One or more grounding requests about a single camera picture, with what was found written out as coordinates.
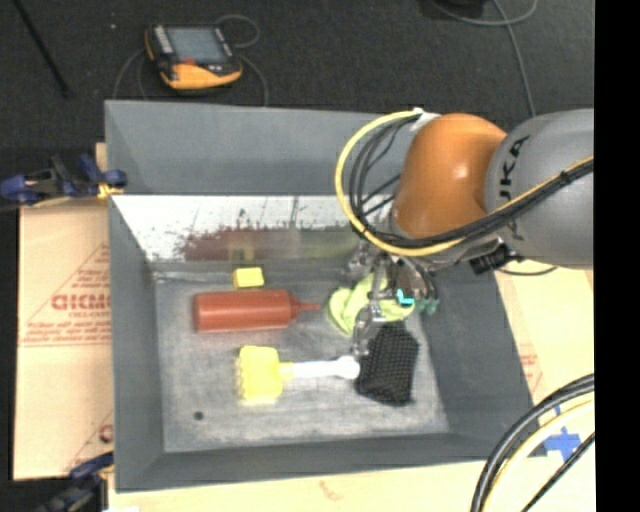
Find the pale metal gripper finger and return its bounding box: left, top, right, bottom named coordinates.
left=363, top=304, right=387, bottom=357
left=350, top=313, right=366, bottom=359

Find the yellow-green cloth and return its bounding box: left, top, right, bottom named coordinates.
left=327, top=271, right=417, bottom=335

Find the yellow and white toy hammer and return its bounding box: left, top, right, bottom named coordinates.
left=234, top=345, right=362, bottom=406

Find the grey metal bin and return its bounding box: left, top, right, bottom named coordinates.
left=103, top=99, right=542, bottom=492

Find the red-brown squeeze bottle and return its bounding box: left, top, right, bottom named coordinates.
left=192, top=288, right=323, bottom=334

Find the small yellow block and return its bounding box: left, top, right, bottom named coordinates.
left=231, top=266, right=266, bottom=291

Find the brown cardboard board red print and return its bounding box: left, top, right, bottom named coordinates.
left=10, top=141, right=595, bottom=482

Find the black cylinder on white bracket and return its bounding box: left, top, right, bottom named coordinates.
left=468, top=243, right=524, bottom=275

